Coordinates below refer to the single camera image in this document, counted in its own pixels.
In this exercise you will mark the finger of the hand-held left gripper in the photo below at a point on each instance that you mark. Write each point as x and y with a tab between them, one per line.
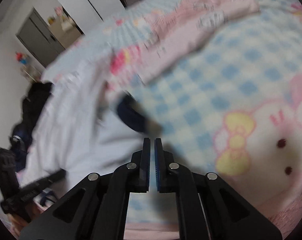
53	176

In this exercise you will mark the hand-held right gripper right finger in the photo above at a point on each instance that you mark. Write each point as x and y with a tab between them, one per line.
158	165

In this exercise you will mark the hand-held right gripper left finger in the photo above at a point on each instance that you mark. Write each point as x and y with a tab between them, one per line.
147	160

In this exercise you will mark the white jacket with navy cuffs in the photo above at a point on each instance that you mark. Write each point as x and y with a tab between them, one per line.
73	130

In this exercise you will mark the navy garment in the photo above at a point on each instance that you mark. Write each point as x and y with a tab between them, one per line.
20	132

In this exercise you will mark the black fleece jacket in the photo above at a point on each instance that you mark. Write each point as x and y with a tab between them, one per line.
38	100

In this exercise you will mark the white shelf rack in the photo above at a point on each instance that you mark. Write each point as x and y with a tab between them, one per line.
30	72

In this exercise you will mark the blue checked printed blanket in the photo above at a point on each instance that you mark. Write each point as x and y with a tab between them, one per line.
216	80

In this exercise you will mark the red and blue doll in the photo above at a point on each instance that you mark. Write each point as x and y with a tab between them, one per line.
22	56

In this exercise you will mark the grey door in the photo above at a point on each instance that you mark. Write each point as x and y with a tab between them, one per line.
35	37

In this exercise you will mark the pink printed pajama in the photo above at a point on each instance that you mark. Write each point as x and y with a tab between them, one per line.
191	22

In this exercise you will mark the small pink plush figure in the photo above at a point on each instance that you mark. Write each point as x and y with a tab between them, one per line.
58	10

